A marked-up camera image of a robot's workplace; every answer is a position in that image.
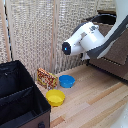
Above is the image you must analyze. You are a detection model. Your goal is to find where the dark wooden drawer cabinet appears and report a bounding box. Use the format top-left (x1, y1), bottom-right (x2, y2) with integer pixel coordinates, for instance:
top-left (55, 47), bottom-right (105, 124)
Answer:
top-left (86, 9), bottom-right (128, 84)

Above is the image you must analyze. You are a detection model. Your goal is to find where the wooden screen post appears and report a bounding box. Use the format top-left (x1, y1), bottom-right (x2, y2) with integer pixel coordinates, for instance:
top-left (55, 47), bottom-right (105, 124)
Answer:
top-left (49, 0), bottom-right (62, 76)

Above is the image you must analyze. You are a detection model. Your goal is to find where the yellow plastic bowl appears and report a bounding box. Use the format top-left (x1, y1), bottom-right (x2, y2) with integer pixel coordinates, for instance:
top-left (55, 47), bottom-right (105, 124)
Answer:
top-left (45, 88), bottom-right (66, 108)

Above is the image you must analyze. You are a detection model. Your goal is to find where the blue plastic bowl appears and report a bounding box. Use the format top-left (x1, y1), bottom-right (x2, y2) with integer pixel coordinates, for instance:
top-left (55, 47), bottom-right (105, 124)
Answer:
top-left (58, 74), bottom-right (76, 89)

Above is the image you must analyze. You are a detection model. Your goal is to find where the bamboo screen panel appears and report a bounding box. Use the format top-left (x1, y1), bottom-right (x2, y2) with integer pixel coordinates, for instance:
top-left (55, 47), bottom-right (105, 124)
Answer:
top-left (58, 0), bottom-right (111, 75)
top-left (4, 0), bottom-right (54, 81)

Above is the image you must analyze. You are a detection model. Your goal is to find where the red yellow snack box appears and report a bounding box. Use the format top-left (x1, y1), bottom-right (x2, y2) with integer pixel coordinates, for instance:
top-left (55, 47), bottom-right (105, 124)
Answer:
top-left (36, 67), bottom-right (58, 90)

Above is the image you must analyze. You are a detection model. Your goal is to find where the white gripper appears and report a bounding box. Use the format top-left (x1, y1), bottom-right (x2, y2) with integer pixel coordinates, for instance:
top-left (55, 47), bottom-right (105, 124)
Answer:
top-left (81, 51), bottom-right (92, 61)

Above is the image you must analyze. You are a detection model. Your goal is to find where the black fabric storage box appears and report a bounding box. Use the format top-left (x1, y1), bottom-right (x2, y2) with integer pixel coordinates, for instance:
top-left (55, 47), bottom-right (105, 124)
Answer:
top-left (0, 59), bottom-right (52, 128)

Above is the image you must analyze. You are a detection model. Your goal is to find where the brown drawer with silver handle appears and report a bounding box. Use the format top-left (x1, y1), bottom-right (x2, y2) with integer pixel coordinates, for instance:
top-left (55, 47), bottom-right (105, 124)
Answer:
top-left (88, 56), bottom-right (128, 81)
top-left (84, 13), bottom-right (128, 66)

